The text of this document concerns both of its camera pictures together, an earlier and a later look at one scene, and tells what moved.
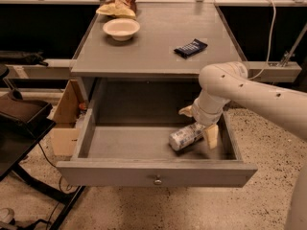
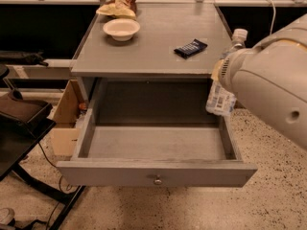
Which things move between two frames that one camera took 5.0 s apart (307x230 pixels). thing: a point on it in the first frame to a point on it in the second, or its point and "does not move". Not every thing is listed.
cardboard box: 64,127 does not move
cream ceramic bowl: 121,29 does not move
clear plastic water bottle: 184,137 to 220,101
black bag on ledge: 31,58 does not move
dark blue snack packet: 189,49 does not move
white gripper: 203,116 to 227,70
